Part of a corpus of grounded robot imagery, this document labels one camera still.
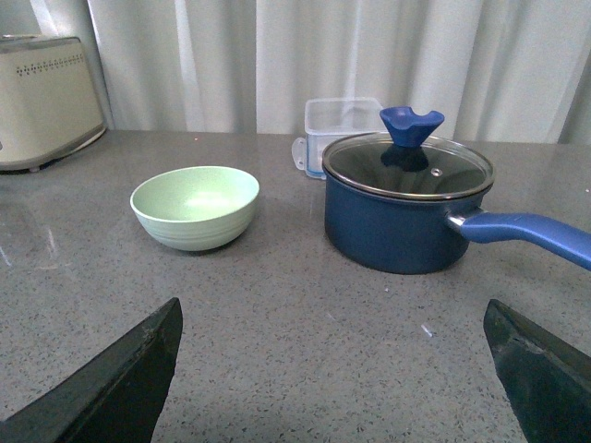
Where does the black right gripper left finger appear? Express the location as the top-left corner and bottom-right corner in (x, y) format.
(1, 297), (183, 442)

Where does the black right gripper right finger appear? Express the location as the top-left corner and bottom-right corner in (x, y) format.
(483, 299), (590, 442)

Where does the green bowl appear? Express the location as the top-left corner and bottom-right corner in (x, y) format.
(129, 166), (259, 252)

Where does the blue saucepan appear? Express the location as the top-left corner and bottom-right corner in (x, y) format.
(324, 180), (590, 274)

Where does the glass pot lid blue knob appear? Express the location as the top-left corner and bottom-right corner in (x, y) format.
(322, 106), (494, 201)

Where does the cream toaster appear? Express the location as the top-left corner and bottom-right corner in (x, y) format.
(1, 36), (106, 172)

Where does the white curtain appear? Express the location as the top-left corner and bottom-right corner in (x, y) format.
(1, 1), (590, 144)

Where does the clear plastic container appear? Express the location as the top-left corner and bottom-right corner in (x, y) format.
(292, 97), (384, 180)

